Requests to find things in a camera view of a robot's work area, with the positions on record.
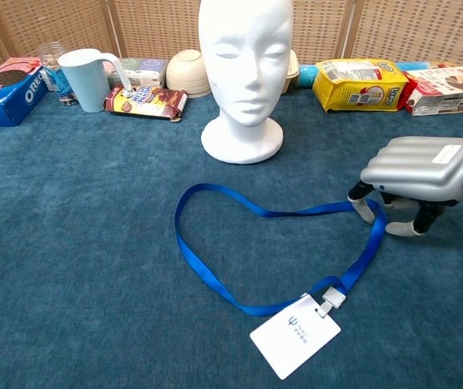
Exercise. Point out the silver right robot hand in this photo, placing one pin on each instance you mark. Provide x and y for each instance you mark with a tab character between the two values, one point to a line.
417	170

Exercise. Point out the red white pie box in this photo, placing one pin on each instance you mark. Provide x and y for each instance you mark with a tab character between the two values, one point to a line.
446	97

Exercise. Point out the yellow Lipo snack bag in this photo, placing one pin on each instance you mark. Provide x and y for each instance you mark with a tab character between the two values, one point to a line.
357	85

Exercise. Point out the small cup yellow red lid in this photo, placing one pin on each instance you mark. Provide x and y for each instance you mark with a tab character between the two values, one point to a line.
442	65

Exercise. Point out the woven rattan folding screen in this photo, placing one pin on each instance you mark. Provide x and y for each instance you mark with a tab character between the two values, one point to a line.
417	28

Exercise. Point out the white foam mannequin head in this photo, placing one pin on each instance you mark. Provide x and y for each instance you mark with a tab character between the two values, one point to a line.
247	61

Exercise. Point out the beige bowl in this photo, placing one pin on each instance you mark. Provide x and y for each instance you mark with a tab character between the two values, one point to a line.
184	73

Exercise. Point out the brown Hello Panda box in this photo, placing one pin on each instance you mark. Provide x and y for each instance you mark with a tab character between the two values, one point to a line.
150	101

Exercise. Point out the pastel smiley multipack box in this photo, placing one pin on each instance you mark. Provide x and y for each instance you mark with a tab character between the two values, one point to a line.
146	71

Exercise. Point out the blue table cloth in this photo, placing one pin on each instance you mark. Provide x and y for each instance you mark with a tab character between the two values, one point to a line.
93	243

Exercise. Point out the light blue plastic pitcher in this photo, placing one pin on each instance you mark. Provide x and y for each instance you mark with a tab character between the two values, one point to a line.
85	81

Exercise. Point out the blue Oreo cookie box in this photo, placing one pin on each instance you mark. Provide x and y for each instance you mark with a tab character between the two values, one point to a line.
4	101

